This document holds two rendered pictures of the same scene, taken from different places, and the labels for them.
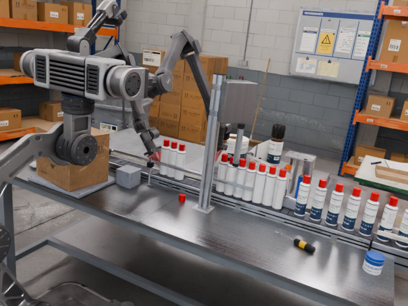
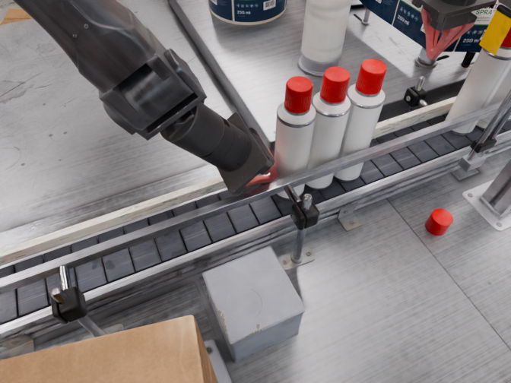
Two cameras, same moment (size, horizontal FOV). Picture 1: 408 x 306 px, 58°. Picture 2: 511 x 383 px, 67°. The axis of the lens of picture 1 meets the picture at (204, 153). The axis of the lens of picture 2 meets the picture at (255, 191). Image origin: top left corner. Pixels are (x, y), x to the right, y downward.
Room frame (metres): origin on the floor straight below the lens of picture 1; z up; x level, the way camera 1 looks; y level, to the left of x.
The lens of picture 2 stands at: (1.75, 0.54, 1.37)
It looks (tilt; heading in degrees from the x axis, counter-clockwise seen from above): 52 degrees down; 311
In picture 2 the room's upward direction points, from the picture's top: straight up
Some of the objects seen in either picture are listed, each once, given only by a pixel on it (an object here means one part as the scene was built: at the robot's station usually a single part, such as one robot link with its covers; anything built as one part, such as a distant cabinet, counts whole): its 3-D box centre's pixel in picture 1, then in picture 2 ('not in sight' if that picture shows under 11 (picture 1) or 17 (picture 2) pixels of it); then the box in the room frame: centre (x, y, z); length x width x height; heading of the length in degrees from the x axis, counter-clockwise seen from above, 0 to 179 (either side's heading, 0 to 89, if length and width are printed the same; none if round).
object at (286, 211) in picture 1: (208, 191); (428, 144); (1.84, -0.05, 0.86); 1.65 x 0.08 x 0.04; 65
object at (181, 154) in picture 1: (180, 161); (357, 125); (1.91, 0.12, 0.98); 0.05 x 0.05 x 0.20
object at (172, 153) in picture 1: (172, 159); (325, 133); (1.94, 0.17, 0.98); 0.05 x 0.05 x 0.20
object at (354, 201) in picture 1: (352, 209); not in sight; (1.54, -0.70, 0.98); 0.05 x 0.05 x 0.20
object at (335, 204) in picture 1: (335, 204); not in sight; (1.57, -0.63, 0.98); 0.05 x 0.05 x 0.20
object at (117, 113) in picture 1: (119, 125); not in sight; (4.45, 1.09, 0.48); 0.89 x 0.63 x 0.96; 171
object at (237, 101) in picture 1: (234, 101); not in sight; (1.72, -0.11, 1.38); 0.17 x 0.10 x 0.19; 120
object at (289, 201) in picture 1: (295, 180); not in sight; (1.74, -0.47, 1.01); 0.14 x 0.13 x 0.26; 65
